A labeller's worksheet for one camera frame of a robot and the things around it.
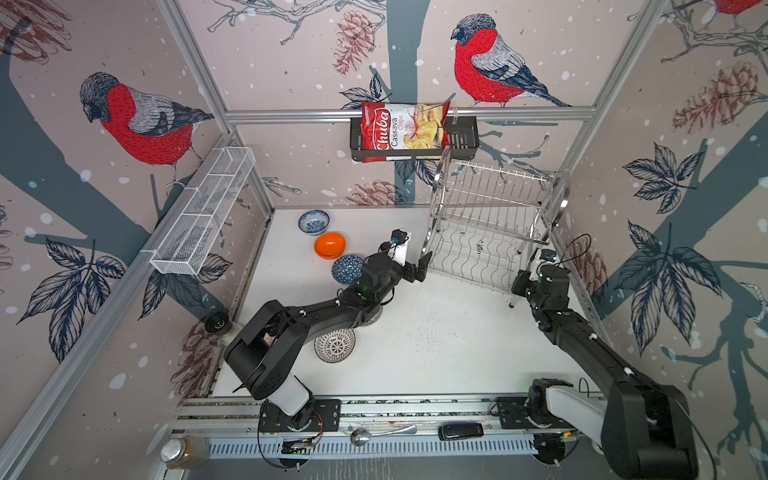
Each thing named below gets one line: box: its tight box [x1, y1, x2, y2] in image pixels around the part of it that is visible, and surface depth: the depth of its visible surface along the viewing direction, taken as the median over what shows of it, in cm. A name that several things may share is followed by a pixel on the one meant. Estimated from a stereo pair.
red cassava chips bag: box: [361, 101, 451, 163], surface depth 90 cm
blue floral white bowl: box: [298, 209, 331, 236], surface depth 116 cm
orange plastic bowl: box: [314, 232, 347, 260], surface depth 107 cm
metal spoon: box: [350, 425, 417, 447], surface depth 73 cm
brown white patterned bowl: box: [314, 328, 356, 363], surface depth 85 cm
